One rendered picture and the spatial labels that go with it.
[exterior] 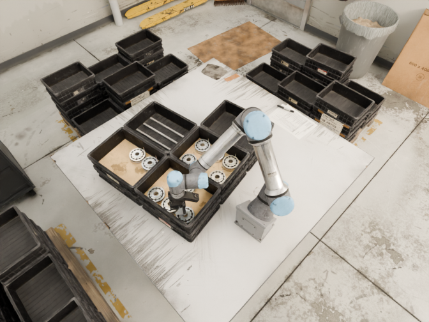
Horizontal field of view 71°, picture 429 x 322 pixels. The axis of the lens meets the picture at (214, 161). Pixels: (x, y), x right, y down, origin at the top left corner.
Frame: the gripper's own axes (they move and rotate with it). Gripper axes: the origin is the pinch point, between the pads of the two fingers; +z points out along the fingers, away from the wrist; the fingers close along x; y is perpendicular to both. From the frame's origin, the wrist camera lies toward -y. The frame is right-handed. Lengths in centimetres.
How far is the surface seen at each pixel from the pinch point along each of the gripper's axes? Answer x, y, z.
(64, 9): -331, 133, 47
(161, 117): -76, 11, 3
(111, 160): -43, 44, 2
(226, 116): -70, -35, 3
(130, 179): -26.2, 31.5, 2.3
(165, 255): 18.8, 14.3, 15.2
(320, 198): -4, -84, 15
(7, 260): 1, 115, 36
